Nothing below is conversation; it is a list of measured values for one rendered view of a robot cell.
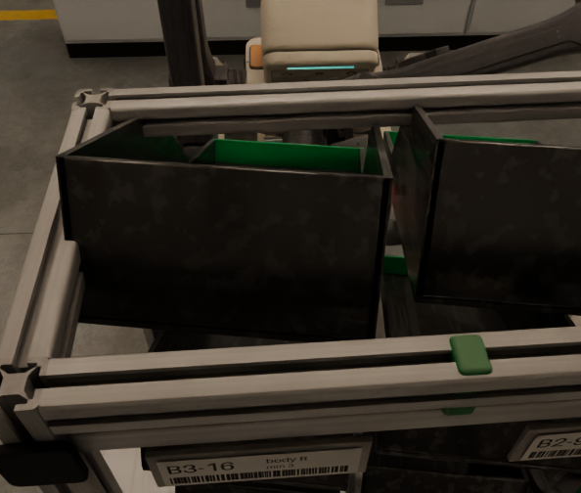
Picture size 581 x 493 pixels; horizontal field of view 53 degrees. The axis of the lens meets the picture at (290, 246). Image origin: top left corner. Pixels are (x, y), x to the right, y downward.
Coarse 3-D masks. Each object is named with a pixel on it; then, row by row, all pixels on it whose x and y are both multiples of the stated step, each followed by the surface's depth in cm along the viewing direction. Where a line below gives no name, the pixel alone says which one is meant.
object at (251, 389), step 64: (192, 128) 32; (256, 128) 32; (320, 128) 32; (0, 384) 20; (64, 384) 20; (128, 384) 20; (192, 384) 20; (256, 384) 20; (320, 384) 20; (384, 384) 20; (448, 384) 20; (512, 384) 20; (576, 384) 21
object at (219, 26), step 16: (208, 0) 332; (224, 0) 332; (240, 0) 333; (256, 0) 332; (208, 16) 339; (224, 16) 339; (240, 16) 339; (256, 16) 340; (208, 32) 346; (224, 32) 346; (240, 32) 347; (256, 32) 347; (224, 48) 357; (240, 48) 358
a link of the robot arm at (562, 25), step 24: (576, 0) 74; (552, 24) 73; (576, 24) 72; (480, 48) 75; (504, 48) 75; (528, 48) 74; (552, 48) 74; (576, 48) 73; (384, 72) 79; (408, 72) 78; (432, 72) 77; (456, 72) 77; (480, 72) 76
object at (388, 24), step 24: (384, 0) 336; (408, 0) 336; (432, 0) 337; (456, 0) 338; (384, 24) 347; (408, 24) 348; (432, 24) 348; (456, 24) 349; (384, 48) 362; (408, 48) 362; (432, 48) 363; (456, 48) 364
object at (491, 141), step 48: (384, 144) 50; (432, 144) 24; (480, 144) 23; (528, 144) 23; (432, 192) 24; (480, 192) 24; (528, 192) 24; (576, 192) 24; (432, 240) 25; (480, 240) 25; (528, 240) 25; (576, 240) 24; (432, 288) 26; (480, 288) 26; (528, 288) 25; (576, 288) 25
